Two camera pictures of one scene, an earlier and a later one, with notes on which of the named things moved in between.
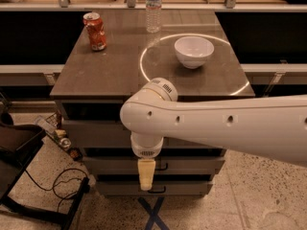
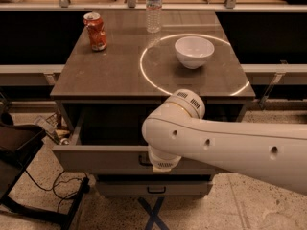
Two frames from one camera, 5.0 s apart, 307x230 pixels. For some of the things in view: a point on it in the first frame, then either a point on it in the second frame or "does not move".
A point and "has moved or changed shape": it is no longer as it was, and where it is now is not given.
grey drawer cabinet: (107, 56) does not move
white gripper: (147, 151) to (164, 163)
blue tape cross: (153, 214) does not move
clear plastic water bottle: (153, 4) does not move
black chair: (17, 144) does not move
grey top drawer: (96, 134) has moved or changed shape
